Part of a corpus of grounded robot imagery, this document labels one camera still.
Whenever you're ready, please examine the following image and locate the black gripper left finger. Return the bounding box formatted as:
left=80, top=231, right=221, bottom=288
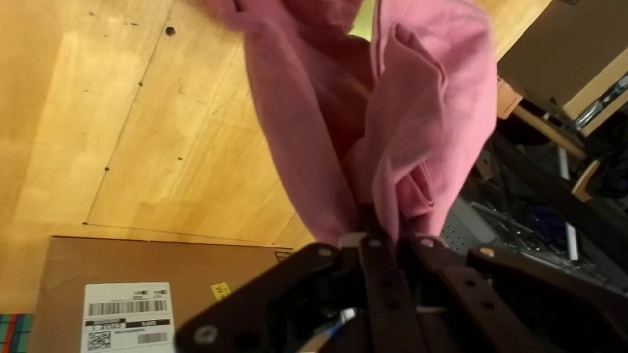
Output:
left=174, top=233, right=419, bottom=353

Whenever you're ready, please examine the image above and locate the cardboard box with shipping label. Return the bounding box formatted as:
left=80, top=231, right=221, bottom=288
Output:
left=27, top=233, right=295, bottom=353

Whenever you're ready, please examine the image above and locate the pink t-shirt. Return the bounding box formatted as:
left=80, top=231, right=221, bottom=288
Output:
left=201, top=0, right=498, bottom=247

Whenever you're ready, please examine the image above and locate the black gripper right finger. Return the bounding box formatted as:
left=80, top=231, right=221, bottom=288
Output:
left=395, top=233, right=628, bottom=353

